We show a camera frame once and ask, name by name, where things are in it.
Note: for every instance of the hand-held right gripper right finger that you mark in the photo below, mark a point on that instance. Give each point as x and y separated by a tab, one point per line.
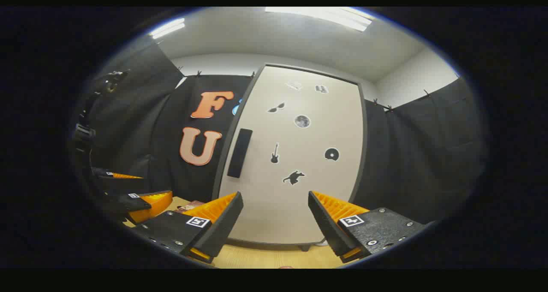
327	227

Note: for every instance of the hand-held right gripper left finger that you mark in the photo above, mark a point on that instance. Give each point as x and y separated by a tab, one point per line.
222	232

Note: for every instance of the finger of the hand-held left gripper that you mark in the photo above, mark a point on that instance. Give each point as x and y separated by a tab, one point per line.
124	184
128	202

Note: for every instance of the white cabinet door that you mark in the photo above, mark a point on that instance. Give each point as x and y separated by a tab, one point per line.
299	206

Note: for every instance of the grey cabinet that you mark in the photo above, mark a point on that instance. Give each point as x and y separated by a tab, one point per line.
274	243

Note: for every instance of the book with fire cover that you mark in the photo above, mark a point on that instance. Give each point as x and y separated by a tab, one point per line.
190	205

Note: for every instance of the narrow ceiling light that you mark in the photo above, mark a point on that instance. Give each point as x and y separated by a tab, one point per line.
167	28

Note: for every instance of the wide ceiling light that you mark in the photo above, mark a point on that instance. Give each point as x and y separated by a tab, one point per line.
319	16

